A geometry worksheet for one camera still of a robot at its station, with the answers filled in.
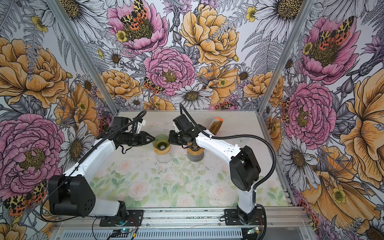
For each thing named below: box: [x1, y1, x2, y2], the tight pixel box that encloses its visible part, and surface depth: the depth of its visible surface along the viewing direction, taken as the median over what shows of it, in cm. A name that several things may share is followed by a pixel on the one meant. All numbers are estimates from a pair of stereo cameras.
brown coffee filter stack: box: [209, 116, 224, 136], surface depth 105 cm
